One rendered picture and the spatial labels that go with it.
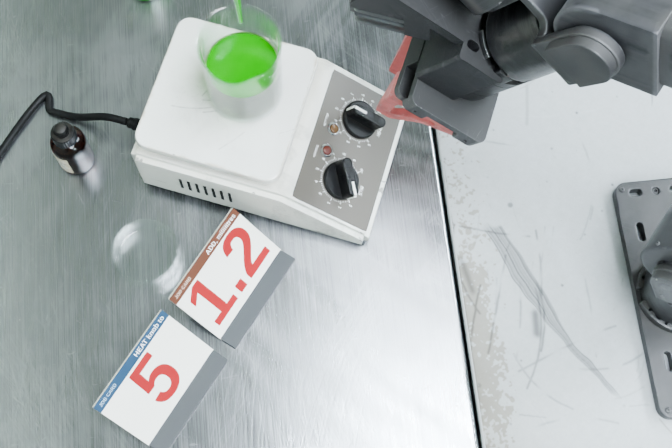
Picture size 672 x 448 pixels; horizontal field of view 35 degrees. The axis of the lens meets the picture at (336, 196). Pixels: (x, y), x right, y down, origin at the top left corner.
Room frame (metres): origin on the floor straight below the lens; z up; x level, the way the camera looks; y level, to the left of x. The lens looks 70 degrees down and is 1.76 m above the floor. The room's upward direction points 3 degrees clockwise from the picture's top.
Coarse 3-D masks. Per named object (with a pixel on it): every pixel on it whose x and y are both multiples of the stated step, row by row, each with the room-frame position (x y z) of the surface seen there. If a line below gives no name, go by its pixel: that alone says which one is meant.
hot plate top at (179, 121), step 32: (192, 32) 0.42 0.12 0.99; (192, 64) 0.39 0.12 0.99; (288, 64) 0.39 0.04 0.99; (160, 96) 0.36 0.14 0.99; (192, 96) 0.36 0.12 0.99; (288, 96) 0.36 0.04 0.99; (160, 128) 0.33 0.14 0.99; (192, 128) 0.33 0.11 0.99; (224, 128) 0.33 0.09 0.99; (256, 128) 0.33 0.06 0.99; (288, 128) 0.33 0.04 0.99; (192, 160) 0.30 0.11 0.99; (224, 160) 0.31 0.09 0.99; (256, 160) 0.31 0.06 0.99
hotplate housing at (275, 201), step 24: (312, 96) 0.37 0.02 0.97; (312, 120) 0.35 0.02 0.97; (144, 168) 0.31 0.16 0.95; (168, 168) 0.31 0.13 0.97; (192, 168) 0.30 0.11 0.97; (288, 168) 0.31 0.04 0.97; (192, 192) 0.30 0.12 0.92; (216, 192) 0.29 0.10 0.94; (240, 192) 0.29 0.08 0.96; (264, 192) 0.29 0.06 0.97; (288, 192) 0.29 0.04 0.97; (264, 216) 0.29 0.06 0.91; (288, 216) 0.28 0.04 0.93; (312, 216) 0.28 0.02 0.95; (360, 240) 0.26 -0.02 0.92
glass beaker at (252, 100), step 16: (208, 16) 0.39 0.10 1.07; (224, 16) 0.39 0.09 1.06; (256, 16) 0.39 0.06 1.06; (208, 32) 0.38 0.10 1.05; (224, 32) 0.39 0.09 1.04; (256, 32) 0.39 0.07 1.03; (272, 32) 0.38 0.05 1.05; (208, 48) 0.38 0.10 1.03; (272, 64) 0.35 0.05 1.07; (208, 80) 0.35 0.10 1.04; (256, 80) 0.34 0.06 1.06; (272, 80) 0.35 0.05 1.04; (224, 96) 0.34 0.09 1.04; (240, 96) 0.34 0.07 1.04; (256, 96) 0.34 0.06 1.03; (272, 96) 0.35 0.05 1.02; (224, 112) 0.34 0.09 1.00; (240, 112) 0.34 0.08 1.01; (256, 112) 0.34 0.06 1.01; (272, 112) 0.35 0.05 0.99
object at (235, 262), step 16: (240, 224) 0.27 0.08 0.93; (224, 240) 0.26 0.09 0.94; (240, 240) 0.26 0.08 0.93; (256, 240) 0.26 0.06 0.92; (224, 256) 0.24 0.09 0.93; (240, 256) 0.25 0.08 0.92; (256, 256) 0.25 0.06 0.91; (208, 272) 0.23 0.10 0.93; (224, 272) 0.23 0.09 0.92; (240, 272) 0.24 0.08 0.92; (256, 272) 0.24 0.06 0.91; (192, 288) 0.22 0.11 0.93; (208, 288) 0.22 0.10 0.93; (224, 288) 0.22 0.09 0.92; (240, 288) 0.22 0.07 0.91; (192, 304) 0.20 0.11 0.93; (208, 304) 0.21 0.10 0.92; (224, 304) 0.21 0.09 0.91; (208, 320) 0.19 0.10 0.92; (224, 320) 0.20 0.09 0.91
